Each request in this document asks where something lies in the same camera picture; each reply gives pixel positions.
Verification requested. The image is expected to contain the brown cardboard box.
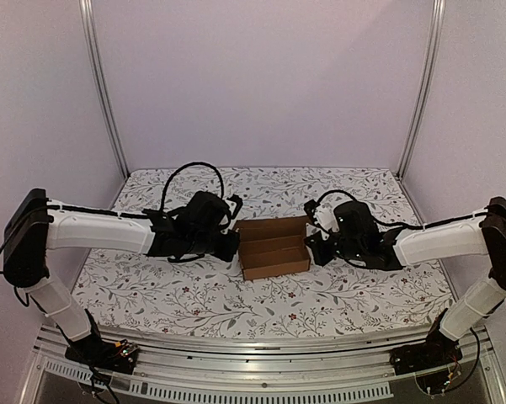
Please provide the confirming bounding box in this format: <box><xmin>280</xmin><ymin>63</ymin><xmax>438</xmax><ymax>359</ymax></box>
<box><xmin>234</xmin><ymin>216</ymin><xmax>311</xmax><ymax>281</ymax></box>

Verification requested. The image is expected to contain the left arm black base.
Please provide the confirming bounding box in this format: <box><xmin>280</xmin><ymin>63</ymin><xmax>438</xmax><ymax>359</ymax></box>
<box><xmin>65</xmin><ymin>335</ymin><xmax>140</xmax><ymax>375</ymax></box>

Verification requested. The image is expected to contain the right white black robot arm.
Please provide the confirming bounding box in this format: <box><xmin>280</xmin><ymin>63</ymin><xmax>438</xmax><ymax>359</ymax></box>
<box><xmin>304</xmin><ymin>197</ymin><xmax>506</xmax><ymax>367</ymax></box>

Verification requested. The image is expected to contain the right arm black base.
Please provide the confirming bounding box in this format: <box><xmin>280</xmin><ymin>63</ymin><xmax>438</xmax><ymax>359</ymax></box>
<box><xmin>389</xmin><ymin>335</ymin><xmax>463</xmax><ymax>375</ymax></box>

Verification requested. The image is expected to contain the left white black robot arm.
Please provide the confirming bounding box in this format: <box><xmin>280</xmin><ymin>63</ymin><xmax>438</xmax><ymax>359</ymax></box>
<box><xmin>0</xmin><ymin>189</ymin><xmax>242</xmax><ymax>365</ymax></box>

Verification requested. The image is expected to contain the floral patterned table mat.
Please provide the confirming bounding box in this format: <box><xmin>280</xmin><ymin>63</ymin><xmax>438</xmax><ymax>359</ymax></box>
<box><xmin>73</xmin><ymin>167</ymin><xmax>454</xmax><ymax>339</ymax></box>

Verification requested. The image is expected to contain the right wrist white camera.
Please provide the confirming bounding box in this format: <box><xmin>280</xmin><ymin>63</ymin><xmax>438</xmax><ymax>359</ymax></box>
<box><xmin>304</xmin><ymin>199</ymin><xmax>339</xmax><ymax>241</ymax></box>

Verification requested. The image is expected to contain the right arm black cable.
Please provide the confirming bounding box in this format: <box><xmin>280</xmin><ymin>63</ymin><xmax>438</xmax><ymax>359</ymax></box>
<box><xmin>315</xmin><ymin>189</ymin><xmax>426</xmax><ymax>231</ymax></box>

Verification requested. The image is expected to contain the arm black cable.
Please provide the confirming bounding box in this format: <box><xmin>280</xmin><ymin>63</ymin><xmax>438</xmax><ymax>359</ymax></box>
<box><xmin>159</xmin><ymin>162</ymin><xmax>228</xmax><ymax>211</ymax></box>
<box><xmin>315</xmin><ymin>189</ymin><xmax>426</xmax><ymax>231</ymax></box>

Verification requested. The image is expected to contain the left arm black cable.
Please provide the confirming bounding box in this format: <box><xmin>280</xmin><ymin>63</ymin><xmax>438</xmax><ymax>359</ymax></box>
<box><xmin>159</xmin><ymin>162</ymin><xmax>228</xmax><ymax>211</ymax></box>

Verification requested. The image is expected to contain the front aluminium rail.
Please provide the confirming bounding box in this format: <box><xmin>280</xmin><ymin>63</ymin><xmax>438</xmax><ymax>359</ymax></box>
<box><xmin>32</xmin><ymin>327</ymin><xmax>493</xmax><ymax>401</ymax></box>

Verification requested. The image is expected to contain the right aluminium frame post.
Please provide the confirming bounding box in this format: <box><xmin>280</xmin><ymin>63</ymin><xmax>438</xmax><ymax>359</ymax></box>
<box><xmin>396</xmin><ymin>0</ymin><xmax>446</xmax><ymax>181</ymax></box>

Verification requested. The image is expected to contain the aluminium frame post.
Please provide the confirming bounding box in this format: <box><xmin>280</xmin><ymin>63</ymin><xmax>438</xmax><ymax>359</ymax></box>
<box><xmin>78</xmin><ymin>0</ymin><xmax>130</xmax><ymax>179</ymax></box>
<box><xmin>396</xmin><ymin>0</ymin><xmax>446</xmax><ymax>181</ymax></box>

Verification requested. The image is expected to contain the left aluminium frame post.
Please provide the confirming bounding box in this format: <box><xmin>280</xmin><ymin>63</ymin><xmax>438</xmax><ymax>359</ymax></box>
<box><xmin>78</xmin><ymin>0</ymin><xmax>130</xmax><ymax>179</ymax></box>

